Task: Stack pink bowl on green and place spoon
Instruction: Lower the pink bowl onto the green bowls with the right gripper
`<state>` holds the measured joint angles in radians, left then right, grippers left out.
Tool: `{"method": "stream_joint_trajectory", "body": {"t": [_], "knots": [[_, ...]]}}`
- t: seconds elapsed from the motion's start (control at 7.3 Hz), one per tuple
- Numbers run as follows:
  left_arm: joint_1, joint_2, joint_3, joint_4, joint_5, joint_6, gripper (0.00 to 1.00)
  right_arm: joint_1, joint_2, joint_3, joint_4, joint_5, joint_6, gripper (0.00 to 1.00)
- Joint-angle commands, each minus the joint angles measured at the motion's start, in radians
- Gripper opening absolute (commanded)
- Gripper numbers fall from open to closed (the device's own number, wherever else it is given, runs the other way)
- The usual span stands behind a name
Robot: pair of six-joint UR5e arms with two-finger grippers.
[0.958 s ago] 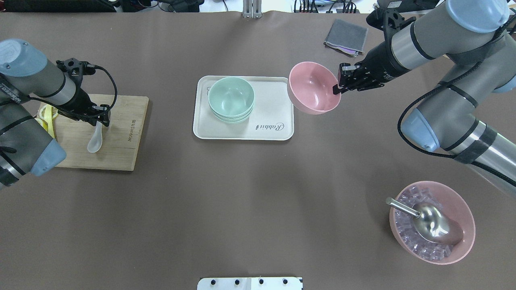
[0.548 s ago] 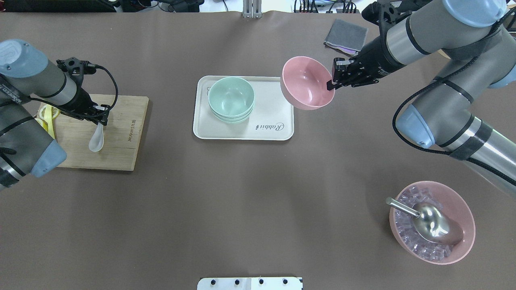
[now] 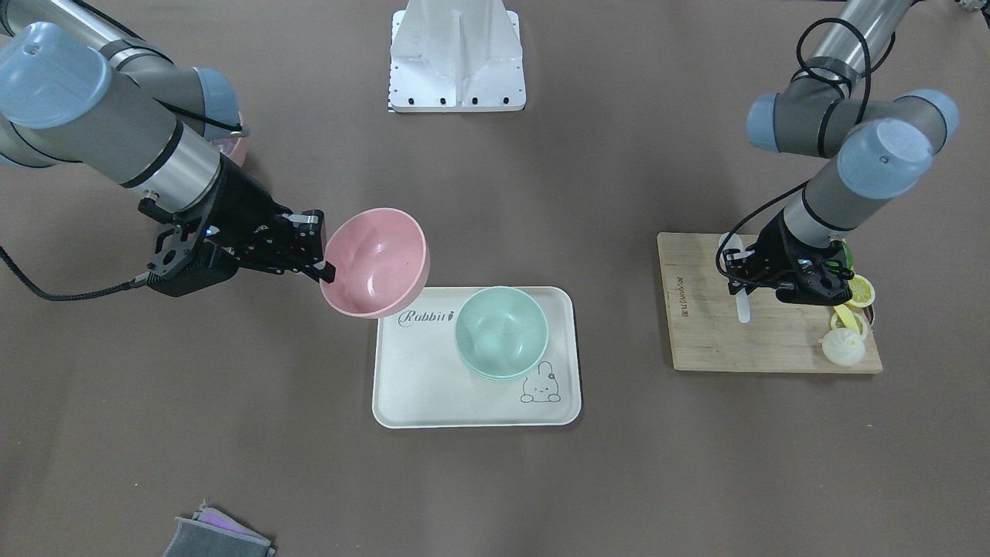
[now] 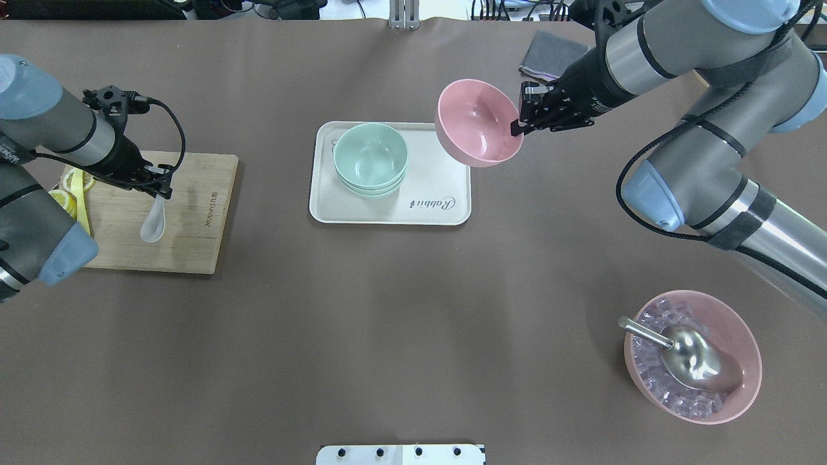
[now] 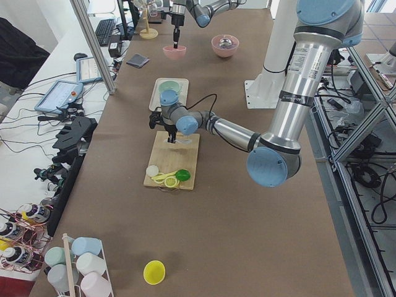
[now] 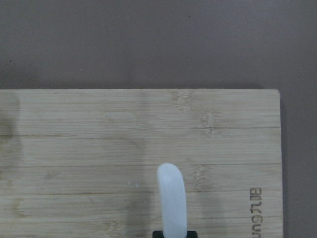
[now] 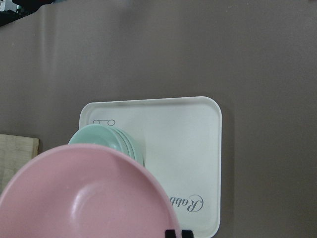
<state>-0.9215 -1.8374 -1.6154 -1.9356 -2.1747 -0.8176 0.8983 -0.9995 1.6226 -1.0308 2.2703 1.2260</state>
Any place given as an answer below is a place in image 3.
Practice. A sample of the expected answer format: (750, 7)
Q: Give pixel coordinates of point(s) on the white ceramic spoon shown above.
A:
(743, 309)

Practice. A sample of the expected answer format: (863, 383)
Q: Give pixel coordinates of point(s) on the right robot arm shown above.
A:
(78, 87)

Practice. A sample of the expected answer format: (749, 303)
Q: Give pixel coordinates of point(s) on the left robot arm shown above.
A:
(874, 152)

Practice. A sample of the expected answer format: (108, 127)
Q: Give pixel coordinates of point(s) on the yellow plastic knife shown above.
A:
(844, 317)

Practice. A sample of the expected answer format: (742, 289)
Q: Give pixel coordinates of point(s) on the white steamed bun toy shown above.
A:
(843, 347)

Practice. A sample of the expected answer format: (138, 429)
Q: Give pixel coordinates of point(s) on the grey folded cloth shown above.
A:
(197, 538)

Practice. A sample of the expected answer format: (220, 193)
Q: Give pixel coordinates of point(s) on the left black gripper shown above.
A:
(783, 246)

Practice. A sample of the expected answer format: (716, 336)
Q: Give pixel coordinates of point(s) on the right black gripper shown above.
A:
(241, 210)

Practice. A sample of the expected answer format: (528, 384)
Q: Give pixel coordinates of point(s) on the lemon slice under knife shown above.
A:
(865, 324)

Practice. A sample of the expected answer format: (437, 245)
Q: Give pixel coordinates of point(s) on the small pink bowl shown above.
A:
(382, 263)

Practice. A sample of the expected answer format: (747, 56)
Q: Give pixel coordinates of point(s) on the white rabbit tray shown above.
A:
(421, 382)

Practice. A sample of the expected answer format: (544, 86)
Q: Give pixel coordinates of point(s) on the green lime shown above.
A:
(849, 260)

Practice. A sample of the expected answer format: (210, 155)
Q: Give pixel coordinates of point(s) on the purple cloth under grey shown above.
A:
(218, 519)

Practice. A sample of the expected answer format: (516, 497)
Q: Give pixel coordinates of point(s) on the wooden cutting board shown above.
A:
(705, 331)

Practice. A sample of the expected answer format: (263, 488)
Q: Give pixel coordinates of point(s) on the front lemon slice stack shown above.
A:
(862, 292)

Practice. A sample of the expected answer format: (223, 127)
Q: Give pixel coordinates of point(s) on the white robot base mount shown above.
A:
(456, 56)

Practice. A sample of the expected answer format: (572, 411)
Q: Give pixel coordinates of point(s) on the large pink ice bowl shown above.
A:
(233, 147)

